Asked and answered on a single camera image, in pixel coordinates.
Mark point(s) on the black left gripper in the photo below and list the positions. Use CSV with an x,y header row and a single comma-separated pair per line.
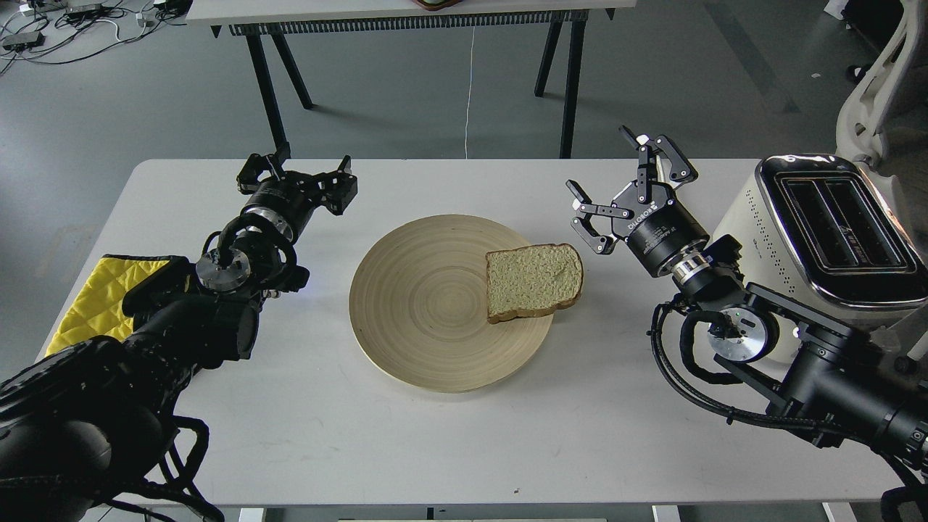
x,y
288,199

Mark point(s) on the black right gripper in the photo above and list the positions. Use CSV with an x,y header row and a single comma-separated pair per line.
x,y
656,225

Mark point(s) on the slice of bread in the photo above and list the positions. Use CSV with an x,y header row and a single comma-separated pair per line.
x,y
532,281

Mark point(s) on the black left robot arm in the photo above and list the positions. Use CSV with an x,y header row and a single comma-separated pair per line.
x,y
97,419

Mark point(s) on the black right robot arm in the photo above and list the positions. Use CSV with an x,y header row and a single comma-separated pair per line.
x,y
807,325

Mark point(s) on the cream two-slot toaster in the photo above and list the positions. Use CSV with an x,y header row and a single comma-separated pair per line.
x,y
811,227

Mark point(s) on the background table with black legs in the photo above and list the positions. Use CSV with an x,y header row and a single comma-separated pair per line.
x,y
253,20

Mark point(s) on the round wooden plate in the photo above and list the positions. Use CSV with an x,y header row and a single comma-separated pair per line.
x,y
419,308

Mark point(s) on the brown object on background table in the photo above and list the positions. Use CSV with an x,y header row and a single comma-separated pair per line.
x,y
435,5

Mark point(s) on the yellow quilted cloth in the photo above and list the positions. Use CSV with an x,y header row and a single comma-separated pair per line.
x,y
98,307

